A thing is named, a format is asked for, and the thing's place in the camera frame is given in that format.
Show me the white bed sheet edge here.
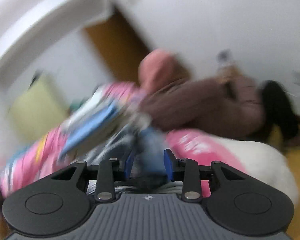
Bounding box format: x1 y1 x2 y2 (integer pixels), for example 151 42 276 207
213 136 299 206

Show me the brown wooden door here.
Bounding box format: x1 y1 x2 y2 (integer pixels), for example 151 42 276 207
84 5 155 83

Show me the pink blue patterned duvet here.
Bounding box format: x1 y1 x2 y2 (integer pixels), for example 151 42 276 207
0 80 146 198

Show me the pink floral bed blanket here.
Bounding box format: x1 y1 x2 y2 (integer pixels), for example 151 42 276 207
166 129 245 172

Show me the folded blue grey clothes stack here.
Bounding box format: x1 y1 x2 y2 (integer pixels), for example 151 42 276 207
83 125 168 193

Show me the pale yellow wardrobe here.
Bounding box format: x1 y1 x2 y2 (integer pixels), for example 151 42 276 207
8 75 68 142

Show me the beige blue folded bedding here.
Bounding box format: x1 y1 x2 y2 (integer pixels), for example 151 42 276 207
59 82 151 160

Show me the brown jacket on bed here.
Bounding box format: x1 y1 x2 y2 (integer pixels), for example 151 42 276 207
139 76 264 139

